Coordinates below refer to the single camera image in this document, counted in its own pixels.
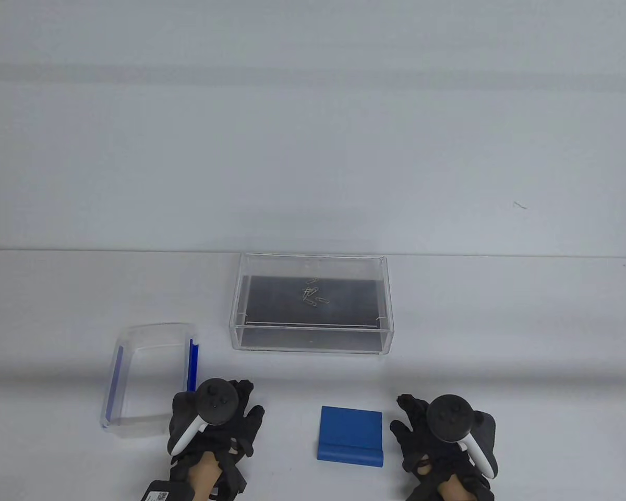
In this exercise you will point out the person's right hand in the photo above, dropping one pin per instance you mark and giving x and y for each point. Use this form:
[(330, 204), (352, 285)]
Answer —
[(412, 429)]

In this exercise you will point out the person's left hand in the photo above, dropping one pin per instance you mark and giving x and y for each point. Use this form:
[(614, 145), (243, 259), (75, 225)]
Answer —
[(242, 420)]

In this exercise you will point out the blue plastic scraper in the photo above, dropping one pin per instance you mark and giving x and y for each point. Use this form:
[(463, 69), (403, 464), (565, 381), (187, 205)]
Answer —
[(349, 433)]

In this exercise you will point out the clear plastic box blue clips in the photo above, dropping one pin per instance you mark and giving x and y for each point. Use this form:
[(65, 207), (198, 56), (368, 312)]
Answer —
[(146, 376)]

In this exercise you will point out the clear drawer organizer black bottom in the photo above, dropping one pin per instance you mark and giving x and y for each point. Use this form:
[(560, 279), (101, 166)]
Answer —
[(313, 302)]

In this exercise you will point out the pile of silver paper clips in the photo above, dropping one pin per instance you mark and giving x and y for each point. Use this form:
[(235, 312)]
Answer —
[(310, 292)]

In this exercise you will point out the black left wrist sensor box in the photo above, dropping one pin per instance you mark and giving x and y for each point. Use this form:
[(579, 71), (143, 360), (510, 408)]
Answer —
[(159, 493)]

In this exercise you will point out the black and white left controller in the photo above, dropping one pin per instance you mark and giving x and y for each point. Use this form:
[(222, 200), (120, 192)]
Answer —
[(216, 402)]

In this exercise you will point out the black and white controller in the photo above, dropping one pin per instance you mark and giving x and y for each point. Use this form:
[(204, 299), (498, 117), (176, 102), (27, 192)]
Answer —
[(216, 402), (448, 418)]

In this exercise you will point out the black and white right controller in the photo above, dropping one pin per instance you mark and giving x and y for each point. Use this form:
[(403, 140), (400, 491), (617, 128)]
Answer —
[(448, 418)]

